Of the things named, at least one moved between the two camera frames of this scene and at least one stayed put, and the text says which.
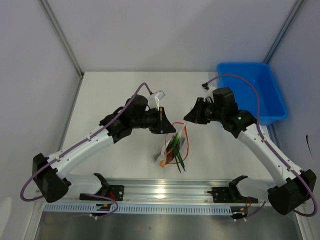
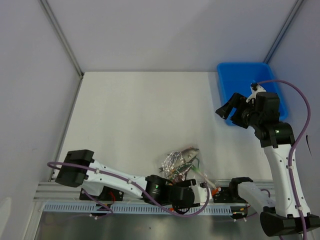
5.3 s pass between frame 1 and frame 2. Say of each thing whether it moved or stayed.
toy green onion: moved
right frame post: stayed
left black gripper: moved
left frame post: stayed
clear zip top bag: moved
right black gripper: moved
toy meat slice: moved
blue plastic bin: stayed
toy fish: moved
